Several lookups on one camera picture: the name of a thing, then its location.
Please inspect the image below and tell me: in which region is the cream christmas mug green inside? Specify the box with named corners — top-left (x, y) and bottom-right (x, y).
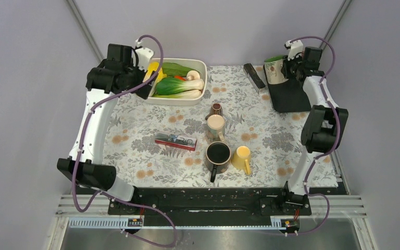
top-left (264, 55), bottom-right (287, 85)

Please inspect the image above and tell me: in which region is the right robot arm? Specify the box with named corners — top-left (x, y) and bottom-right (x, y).
top-left (277, 41), bottom-right (348, 215)

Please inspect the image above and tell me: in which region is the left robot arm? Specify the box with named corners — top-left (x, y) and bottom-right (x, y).
top-left (57, 44), bottom-right (154, 214)

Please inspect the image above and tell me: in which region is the small brown mug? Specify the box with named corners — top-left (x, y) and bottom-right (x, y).
top-left (205, 103), bottom-right (223, 120)

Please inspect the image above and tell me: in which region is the tall floral beige mug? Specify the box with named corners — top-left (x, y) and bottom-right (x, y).
top-left (206, 115), bottom-right (225, 142)

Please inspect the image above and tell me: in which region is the yellow mug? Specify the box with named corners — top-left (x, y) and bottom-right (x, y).
top-left (231, 146), bottom-right (252, 175)

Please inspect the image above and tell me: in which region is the black interior mug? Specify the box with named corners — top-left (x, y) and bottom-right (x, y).
top-left (205, 141), bottom-right (232, 183)

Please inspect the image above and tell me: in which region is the black tray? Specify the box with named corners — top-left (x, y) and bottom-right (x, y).
top-left (267, 79), bottom-right (311, 113)

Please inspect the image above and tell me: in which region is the white napa cabbage toy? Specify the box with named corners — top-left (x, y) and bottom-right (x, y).
top-left (143, 61), bottom-right (167, 83)

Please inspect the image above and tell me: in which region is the black rectangular box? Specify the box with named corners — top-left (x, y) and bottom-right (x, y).
top-left (243, 63), bottom-right (266, 94)

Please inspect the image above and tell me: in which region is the green leaf vegetable toy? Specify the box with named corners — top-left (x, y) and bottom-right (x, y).
top-left (162, 62), bottom-right (193, 77)

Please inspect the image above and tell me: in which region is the green bok choy toy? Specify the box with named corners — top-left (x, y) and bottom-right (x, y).
top-left (154, 77), bottom-right (205, 96)

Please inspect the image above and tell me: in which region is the mushroom toy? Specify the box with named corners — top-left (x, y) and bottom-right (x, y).
top-left (186, 70), bottom-right (201, 81)

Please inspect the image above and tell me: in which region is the green leek stalk toy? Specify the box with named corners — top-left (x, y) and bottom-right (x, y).
top-left (160, 90), bottom-right (202, 99)

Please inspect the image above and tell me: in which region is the white vegetable tray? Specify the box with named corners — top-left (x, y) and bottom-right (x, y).
top-left (144, 58), bottom-right (208, 106)

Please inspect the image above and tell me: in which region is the floral tablecloth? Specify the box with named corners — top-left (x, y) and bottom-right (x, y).
top-left (79, 65), bottom-right (341, 189)

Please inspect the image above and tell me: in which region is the red silver gum box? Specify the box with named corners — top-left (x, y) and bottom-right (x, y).
top-left (154, 132), bottom-right (197, 151)

